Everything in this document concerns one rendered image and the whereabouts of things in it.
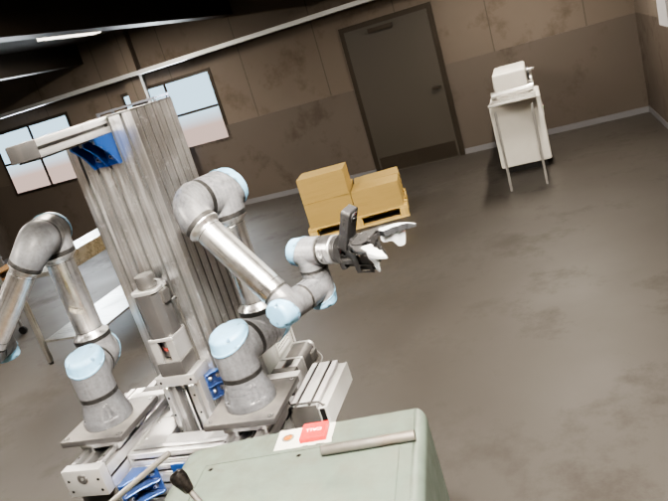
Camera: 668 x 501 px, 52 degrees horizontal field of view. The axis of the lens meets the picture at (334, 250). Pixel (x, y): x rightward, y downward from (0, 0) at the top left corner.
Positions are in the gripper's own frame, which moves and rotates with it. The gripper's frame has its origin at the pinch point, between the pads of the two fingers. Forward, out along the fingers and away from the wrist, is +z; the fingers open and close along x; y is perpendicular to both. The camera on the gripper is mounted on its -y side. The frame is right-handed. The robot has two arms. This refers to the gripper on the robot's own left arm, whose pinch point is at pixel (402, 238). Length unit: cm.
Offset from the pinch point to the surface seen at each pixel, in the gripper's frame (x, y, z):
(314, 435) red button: 39.6, 26.2, -11.2
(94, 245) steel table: -196, 92, -472
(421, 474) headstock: 43, 28, 17
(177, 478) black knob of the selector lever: 70, 9, -15
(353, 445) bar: 41.1, 25.6, 0.6
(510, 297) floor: -263, 196, -122
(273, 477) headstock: 53, 26, -13
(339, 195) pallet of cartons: -437, 176, -383
